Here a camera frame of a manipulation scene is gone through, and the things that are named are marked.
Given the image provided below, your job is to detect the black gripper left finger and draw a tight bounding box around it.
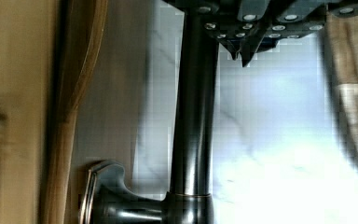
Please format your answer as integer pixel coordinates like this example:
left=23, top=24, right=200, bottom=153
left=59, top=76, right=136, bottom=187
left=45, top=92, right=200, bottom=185
left=200, top=13, right=249, bottom=60

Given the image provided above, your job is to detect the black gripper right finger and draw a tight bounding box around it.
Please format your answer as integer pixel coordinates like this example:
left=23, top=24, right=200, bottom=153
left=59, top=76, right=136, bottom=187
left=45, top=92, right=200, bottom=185
left=240, top=9, right=325, bottom=67

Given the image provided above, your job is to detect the wooden cutting board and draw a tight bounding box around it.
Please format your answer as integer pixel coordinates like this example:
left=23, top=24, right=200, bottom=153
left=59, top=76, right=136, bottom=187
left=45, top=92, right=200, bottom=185
left=320, top=15, right=358, bottom=170

